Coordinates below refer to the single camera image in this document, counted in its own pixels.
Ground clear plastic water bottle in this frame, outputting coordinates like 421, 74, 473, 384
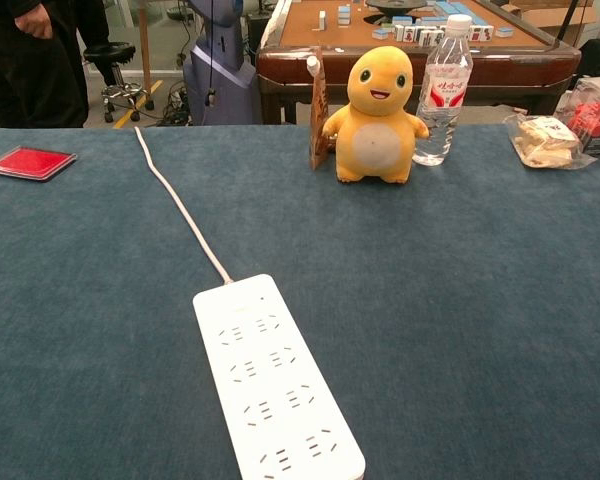
412, 14, 475, 167

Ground purple robot base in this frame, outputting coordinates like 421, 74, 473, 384
182, 0, 259, 126

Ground red ink pad case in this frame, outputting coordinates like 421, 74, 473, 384
0, 145, 78, 183

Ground brown mahjong table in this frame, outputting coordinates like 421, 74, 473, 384
256, 0, 582, 125

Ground white power strip cable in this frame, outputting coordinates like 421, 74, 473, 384
134, 126, 233, 285

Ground clear bag of snacks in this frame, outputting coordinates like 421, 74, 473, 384
502, 114, 599, 171

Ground person in black clothes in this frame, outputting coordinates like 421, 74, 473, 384
0, 0, 112, 129

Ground black swivel stool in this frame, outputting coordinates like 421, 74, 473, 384
83, 41, 156, 124

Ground red items in plastic bag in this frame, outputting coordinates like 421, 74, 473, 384
554, 75, 600, 157

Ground white power strip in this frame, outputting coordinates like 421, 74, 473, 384
192, 273, 367, 480

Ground yellow plush dinosaur toy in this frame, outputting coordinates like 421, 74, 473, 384
321, 45, 430, 185

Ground black dangling cable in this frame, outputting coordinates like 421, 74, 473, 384
204, 0, 218, 108

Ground brown spouted snack pouch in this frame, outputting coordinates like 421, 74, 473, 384
305, 47, 337, 172

